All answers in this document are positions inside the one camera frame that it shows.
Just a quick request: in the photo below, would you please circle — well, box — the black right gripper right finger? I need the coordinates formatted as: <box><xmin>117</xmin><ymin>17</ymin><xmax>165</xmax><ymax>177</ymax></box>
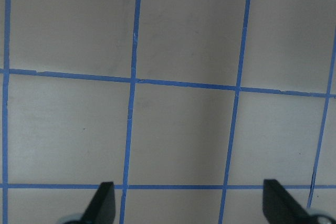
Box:
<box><xmin>263</xmin><ymin>179</ymin><xmax>315</xmax><ymax>224</ymax></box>

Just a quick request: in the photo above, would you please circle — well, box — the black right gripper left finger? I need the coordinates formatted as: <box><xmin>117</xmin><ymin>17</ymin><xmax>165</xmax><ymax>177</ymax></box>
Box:
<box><xmin>79</xmin><ymin>182</ymin><xmax>116</xmax><ymax>224</ymax></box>

